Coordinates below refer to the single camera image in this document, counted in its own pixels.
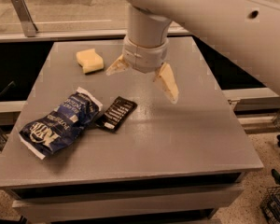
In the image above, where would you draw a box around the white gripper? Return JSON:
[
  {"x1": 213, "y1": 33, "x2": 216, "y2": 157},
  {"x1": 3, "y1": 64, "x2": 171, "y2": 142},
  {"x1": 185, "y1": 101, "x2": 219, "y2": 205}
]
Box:
[{"x1": 106, "y1": 36, "x2": 179, "y2": 104}]

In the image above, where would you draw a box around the black rxbar chocolate wrapper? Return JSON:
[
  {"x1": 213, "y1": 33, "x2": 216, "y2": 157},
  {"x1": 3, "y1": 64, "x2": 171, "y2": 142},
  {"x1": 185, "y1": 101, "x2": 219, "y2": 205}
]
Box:
[{"x1": 95, "y1": 96, "x2": 137, "y2": 133}]

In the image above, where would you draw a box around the blue chip bag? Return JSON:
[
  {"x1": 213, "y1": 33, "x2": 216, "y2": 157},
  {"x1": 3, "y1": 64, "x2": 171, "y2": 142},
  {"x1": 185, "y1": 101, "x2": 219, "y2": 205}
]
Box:
[{"x1": 19, "y1": 87, "x2": 103, "y2": 160}]

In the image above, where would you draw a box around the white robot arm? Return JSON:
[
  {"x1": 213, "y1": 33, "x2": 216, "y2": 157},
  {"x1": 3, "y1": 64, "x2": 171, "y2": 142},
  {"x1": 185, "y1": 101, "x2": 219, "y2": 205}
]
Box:
[{"x1": 109, "y1": 0, "x2": 280, "y2": 96}]

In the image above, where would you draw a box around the yellow sponge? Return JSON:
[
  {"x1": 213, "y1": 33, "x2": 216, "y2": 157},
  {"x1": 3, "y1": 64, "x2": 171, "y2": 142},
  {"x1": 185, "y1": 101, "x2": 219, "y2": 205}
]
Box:
[{"x1": 76, "y1": 49, "x2": 104, "y2": 74}]

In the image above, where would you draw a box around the grey table drawer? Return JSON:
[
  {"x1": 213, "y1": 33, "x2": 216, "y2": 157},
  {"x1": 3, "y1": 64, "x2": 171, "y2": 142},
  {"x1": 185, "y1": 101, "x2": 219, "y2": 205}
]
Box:
[{"x1": 12, "y1": 183, "x2": 244, "y2": 223}]

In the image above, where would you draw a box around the left metal glass bracket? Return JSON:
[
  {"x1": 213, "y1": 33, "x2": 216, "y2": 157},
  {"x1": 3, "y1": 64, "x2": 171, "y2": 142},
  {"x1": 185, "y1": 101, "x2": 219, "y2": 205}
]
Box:
[{"x1": 10, "y1": 0, "x2": 38, "y2": 37}]

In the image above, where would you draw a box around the black cable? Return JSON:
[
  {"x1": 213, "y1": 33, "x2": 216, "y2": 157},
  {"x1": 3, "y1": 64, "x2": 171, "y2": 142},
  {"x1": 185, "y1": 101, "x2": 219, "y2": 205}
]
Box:
[{"x1": 0, "y1": 80, "x2": 17, "y2": 99}]

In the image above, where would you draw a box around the black wire basket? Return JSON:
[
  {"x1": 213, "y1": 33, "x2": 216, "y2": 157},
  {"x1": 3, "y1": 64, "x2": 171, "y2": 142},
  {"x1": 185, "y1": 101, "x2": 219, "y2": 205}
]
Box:
[{"x1": 260, "y1": 187, "x2": 280, "y2": 224}]

